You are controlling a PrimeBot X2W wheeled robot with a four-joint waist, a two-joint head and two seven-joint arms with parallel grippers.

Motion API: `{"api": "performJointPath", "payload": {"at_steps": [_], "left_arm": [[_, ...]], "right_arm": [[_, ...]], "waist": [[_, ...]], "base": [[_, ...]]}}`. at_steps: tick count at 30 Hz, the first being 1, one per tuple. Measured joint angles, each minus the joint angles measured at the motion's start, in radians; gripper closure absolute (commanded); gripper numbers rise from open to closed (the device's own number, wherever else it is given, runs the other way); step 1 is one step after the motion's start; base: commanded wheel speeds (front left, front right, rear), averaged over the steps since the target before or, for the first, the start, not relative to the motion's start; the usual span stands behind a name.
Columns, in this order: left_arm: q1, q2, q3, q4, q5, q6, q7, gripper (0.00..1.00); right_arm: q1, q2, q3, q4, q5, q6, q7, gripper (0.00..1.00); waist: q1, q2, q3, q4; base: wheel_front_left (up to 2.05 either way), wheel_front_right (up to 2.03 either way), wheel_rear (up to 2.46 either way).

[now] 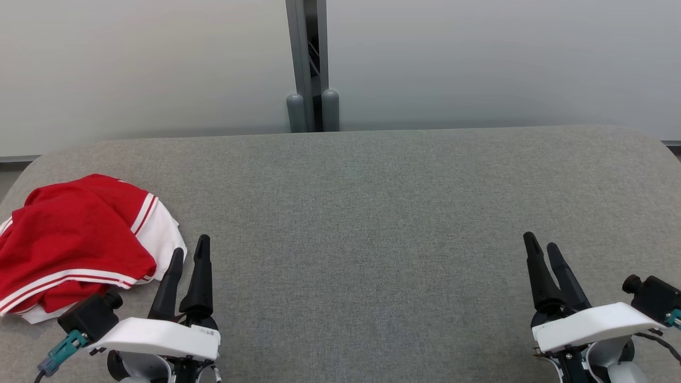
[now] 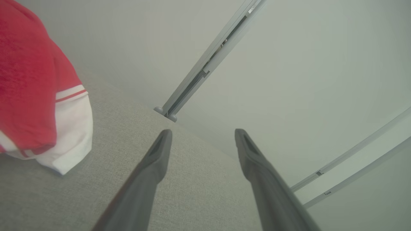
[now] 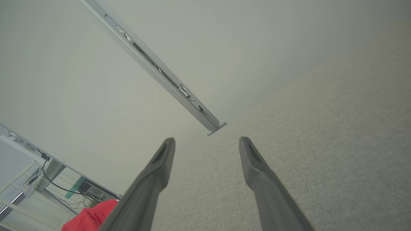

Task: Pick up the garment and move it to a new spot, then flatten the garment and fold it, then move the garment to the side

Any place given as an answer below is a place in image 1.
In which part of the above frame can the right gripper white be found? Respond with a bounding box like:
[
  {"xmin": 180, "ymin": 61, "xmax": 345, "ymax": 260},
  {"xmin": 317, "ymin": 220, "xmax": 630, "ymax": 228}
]
[{"xmin": 523, "ymin": 232, "xmax": 667, "ymax": 355}]

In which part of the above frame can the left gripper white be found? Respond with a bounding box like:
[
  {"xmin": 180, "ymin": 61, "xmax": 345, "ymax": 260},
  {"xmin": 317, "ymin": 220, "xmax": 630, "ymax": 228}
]
[{"xmin": 87, "ymin": 234, "xmax": 222, "ymax": 362}]

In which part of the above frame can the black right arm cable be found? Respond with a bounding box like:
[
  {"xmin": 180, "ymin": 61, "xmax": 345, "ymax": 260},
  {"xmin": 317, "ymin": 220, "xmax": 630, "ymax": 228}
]
[{"xmin": 635, "ymin": 332, "xmax": 681, "ymax": 365}]

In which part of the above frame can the red white basketball jersey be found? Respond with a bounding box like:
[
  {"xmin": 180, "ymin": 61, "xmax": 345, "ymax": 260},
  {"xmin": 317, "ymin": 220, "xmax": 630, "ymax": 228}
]
[{"xmin": 0, "ymin": 173, "xmax": 188, "ymax": 285}]

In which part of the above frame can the left camera teal connector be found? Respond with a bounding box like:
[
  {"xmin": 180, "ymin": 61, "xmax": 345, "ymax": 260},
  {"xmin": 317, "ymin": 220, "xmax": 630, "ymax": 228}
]
[{"xmin": 37, "ymin": 330, "xmax": 89, "ymax": 376}]

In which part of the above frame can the grey metal partition post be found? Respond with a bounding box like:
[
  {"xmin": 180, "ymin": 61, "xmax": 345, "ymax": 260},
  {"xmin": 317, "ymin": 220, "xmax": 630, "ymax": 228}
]
[{"xmin": 286, "ymin": 0, "xmax": 329, "ymax": 132}]

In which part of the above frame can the grey rounded partition foot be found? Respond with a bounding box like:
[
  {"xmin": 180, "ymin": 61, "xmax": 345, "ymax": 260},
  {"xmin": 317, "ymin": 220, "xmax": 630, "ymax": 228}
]
[
  {"xmin": 287, "ymin": 93, "xmax": 308, "ymax": 133},
  {"xmin": 321, "ymin": 89, "xmax": 341, "ymax": 132}
]

